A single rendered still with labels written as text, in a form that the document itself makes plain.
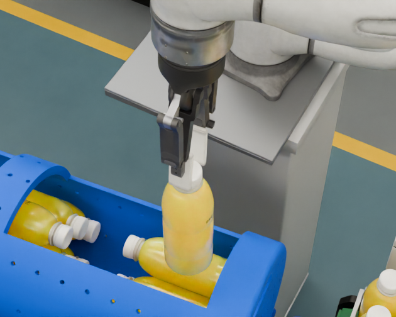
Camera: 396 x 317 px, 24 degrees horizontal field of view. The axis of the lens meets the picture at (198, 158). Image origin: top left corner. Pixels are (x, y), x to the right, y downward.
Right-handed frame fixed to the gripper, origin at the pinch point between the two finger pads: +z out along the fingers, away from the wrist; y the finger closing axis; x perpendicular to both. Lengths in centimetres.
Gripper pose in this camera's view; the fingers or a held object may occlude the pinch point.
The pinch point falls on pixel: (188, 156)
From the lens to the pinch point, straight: 115.3
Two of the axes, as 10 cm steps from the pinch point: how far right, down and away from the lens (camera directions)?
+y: -4.1, 7.1, -5.7
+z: -0.3, 6.2, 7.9
